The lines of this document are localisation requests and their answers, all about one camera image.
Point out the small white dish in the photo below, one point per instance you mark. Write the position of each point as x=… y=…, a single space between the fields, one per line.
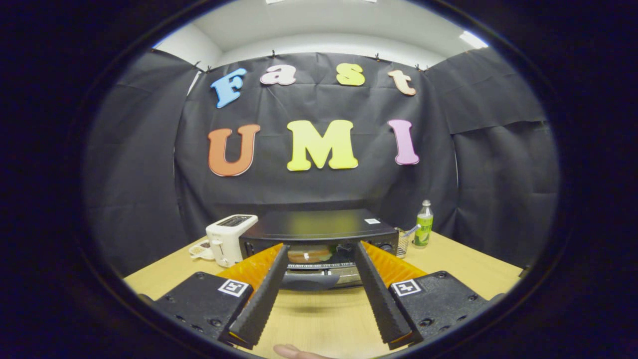
x=202 y=250

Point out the green label drink bottle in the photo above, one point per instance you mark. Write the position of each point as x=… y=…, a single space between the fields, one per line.
x=423 y=232

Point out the toasted sandwich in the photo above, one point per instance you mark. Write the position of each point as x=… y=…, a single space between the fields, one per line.
x=306 y=256

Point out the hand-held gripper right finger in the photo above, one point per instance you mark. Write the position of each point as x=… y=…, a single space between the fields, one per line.
x=381 y=299

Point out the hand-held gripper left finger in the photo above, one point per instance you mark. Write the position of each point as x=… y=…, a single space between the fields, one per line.
x=259 y=304

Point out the white pop-up toaster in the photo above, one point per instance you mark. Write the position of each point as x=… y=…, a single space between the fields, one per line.
x=227 y=242

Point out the ceiling light panel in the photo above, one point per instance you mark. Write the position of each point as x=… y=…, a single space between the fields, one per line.
x=319 y=1
x=473 y=40

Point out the black toaster oven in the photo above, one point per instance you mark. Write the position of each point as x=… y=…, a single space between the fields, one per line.
x=319 y=224

